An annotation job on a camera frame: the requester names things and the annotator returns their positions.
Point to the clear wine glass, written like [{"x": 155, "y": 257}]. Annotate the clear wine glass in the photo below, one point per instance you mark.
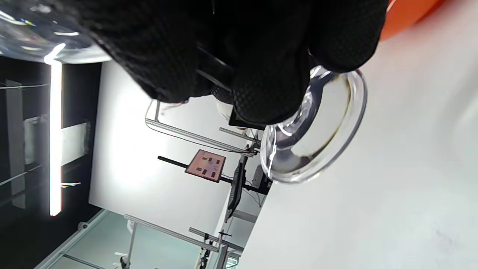
[{"x": 317, "y": 142}]

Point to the orange translucent bowl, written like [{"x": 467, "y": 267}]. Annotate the orange translucent bowl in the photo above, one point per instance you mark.
[{"x": 403, "y": 16}]

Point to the person's right hand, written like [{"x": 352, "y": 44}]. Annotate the person's right hand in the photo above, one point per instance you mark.
[{"x": 254, "y": 48}]

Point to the aluminium frame post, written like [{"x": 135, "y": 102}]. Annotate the aluminium frame post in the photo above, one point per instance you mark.
[{"x": 194, "y": 136}]

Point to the black keyboard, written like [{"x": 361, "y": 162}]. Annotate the black keyboard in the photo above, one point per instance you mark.
[{"x": 236, "y": 186}]

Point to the long ceiling light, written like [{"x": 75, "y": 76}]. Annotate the long ceiling light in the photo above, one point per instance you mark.
[{"x": 56, "y": 130}]

